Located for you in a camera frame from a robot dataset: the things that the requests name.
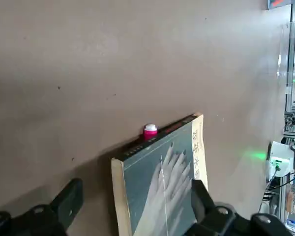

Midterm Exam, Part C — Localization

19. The pink marker white cap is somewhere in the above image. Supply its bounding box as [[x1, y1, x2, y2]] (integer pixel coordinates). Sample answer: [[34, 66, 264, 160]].
[[144, 123, 158, 141]]

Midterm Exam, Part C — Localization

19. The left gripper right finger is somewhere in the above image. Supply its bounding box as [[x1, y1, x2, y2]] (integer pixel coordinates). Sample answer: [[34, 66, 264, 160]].
[[184, 179, 295, 236]]

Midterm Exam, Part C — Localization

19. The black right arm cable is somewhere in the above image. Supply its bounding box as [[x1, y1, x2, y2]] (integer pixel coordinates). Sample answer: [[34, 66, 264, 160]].
[[267, 169, 295, 190]]

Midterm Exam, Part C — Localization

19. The book with hands cover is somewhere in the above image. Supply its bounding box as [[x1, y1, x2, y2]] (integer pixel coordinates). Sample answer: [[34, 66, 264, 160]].
[[111, 113, 209, 236]]

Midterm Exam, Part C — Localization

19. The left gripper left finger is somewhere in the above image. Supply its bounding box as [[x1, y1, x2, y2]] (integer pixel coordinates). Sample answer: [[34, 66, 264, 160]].
[[0, 178, 84, 236]]

